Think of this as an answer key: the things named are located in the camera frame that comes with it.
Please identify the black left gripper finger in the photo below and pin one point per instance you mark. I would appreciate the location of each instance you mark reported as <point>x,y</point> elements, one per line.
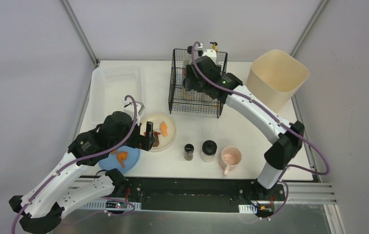
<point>150,134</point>
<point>146,142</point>

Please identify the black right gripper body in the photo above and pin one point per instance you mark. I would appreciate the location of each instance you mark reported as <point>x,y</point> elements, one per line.
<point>190,83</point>

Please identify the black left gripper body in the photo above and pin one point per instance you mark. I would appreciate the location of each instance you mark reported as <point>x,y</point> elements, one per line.
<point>147,137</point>

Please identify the clear glass oil bottle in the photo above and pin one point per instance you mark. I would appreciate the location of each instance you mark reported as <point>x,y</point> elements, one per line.
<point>214,46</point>

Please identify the black lid granule shaker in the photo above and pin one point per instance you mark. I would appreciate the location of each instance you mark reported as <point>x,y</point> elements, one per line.
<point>208,150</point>

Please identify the red label vinegar bottle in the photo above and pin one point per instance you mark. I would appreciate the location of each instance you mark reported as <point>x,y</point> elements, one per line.
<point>189,53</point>

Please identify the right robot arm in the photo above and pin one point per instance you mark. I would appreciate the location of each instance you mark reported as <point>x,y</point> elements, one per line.
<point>286,138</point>

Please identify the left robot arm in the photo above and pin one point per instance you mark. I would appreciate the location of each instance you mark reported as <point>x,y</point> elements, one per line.
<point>42,209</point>

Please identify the brown cooked shrimp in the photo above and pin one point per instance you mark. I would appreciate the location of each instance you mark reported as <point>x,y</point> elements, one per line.
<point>156,134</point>

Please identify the salmon slice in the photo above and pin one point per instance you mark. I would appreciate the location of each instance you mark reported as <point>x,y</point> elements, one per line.
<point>164,129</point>

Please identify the cream round plate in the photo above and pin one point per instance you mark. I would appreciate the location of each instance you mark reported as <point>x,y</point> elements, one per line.
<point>157,119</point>

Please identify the blue round plate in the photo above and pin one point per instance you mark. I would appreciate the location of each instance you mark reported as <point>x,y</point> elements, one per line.
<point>111,162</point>

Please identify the small dark pepper jar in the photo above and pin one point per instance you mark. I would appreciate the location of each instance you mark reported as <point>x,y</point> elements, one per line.
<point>188,152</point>

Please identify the pink mug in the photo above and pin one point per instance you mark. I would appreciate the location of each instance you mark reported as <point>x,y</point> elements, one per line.
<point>229,159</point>

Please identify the cream waste bin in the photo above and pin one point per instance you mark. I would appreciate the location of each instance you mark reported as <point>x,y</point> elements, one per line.
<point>275,77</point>

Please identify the black wire basket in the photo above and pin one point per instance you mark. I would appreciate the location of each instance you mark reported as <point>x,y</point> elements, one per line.
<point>179,99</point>

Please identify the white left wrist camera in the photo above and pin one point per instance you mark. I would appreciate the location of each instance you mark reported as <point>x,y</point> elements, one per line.
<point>129,107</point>

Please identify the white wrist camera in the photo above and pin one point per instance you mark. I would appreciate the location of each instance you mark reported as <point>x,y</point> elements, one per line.
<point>210,53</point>
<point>129,107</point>

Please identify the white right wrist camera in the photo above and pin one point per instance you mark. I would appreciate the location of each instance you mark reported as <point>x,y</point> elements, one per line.
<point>210,53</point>

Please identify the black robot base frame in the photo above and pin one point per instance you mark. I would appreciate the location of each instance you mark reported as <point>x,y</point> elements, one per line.
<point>195,195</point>

